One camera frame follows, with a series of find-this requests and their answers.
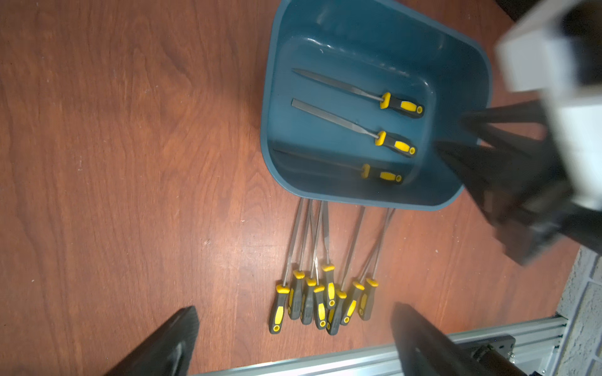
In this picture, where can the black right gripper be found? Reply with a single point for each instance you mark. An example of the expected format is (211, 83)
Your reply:
(520, 184)

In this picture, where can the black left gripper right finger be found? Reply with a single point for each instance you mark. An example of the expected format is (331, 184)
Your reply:
(424, 350)

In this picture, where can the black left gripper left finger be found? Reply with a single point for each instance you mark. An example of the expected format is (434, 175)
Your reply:
(167, 351)

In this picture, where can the file seven yellow black handle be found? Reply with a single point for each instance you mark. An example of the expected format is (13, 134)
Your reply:
(362, 294)

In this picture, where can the file nine yellow black handle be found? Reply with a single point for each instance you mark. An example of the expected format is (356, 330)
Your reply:
(391, 141)

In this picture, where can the file eight yellow black handle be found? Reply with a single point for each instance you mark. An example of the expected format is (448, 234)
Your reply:
(366, 171)

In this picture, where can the file ten yellow black handle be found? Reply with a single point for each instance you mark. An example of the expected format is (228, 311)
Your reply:
(387, 101)

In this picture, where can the teal plastic storage box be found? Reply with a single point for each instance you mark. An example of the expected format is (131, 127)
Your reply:
(378, 46)

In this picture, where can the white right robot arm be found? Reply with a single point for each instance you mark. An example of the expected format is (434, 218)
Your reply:
(555, 50)

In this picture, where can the file six yellow black handle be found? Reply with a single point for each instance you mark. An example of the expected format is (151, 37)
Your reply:
(336, 314)

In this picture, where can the file one yellow black handle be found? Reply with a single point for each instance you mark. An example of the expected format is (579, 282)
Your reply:
(282, 288)

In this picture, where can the aluminium front rail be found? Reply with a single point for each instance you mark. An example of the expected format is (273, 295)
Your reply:
(527, 348)

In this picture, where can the file four yellow black handle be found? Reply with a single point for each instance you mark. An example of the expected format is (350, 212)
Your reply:
(319, 303)

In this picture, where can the file five yellow black handle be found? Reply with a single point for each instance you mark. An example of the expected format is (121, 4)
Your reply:
(328, 267)

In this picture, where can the file three yellow black handle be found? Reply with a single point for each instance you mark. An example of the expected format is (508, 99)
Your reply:
(312, 281)

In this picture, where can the file two yellow black handle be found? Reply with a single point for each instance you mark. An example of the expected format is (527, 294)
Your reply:
(296, 290)

